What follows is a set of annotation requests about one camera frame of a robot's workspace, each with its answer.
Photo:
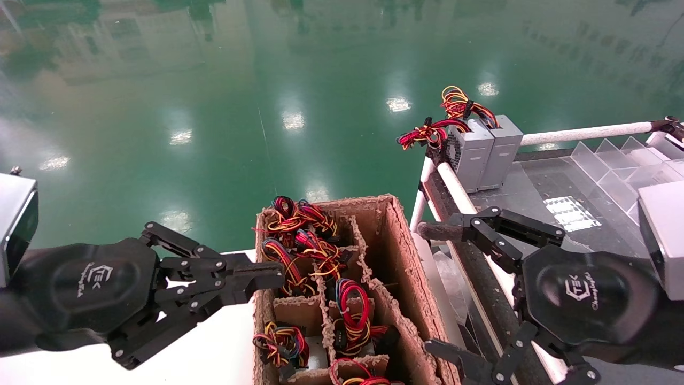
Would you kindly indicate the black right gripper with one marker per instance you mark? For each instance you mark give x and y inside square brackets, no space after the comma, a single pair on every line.
[588,294]

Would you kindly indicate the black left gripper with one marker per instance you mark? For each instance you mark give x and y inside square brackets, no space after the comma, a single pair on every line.
[91,283]

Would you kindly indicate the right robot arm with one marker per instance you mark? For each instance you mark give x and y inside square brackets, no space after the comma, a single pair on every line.
[668,342]

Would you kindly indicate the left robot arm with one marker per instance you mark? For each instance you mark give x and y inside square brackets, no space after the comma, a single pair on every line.
[10,326]

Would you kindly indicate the crumpled clear plastic film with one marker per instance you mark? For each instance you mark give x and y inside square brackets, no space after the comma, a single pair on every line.
[449,278]

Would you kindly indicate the brown cardboard divider box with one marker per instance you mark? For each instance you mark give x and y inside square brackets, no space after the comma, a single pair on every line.
[395,251]

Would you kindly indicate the white pipe leg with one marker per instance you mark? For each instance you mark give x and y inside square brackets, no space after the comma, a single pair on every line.
[419,208]

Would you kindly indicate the black pipe connector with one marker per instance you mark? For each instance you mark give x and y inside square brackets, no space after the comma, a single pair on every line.
[665,126]
[435,156]

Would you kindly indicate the clear acrylic divider tray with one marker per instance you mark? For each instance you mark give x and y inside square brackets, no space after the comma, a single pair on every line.
[604,166]

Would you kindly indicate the white pipe rail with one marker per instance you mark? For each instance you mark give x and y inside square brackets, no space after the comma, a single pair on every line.
[588,132]
[454,184]

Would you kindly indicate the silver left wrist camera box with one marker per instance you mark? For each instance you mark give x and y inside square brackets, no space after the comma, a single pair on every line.
[13,224]

